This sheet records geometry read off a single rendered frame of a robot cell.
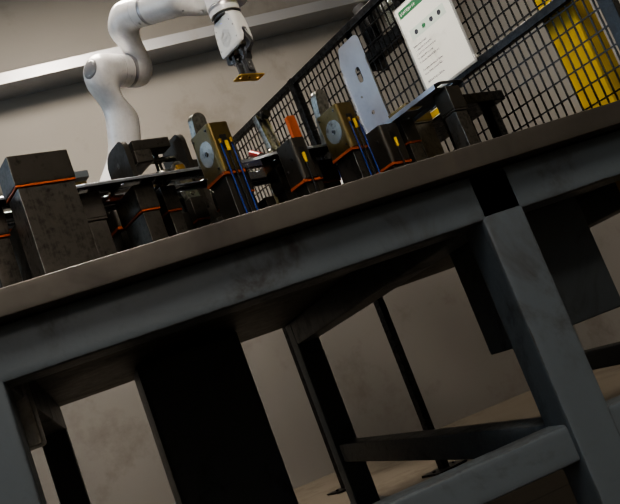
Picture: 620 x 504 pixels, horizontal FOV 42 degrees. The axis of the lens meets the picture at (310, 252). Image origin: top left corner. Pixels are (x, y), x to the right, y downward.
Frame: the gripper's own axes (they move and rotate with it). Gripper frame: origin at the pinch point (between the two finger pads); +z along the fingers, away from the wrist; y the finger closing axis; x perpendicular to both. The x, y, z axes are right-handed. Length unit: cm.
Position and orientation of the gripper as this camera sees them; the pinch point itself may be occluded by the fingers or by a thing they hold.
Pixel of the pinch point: (246, 69)
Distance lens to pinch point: 220.7
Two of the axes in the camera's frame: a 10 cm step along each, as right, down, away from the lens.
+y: 5.6, -3.3, -7.6
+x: 7.5, -1.8, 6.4
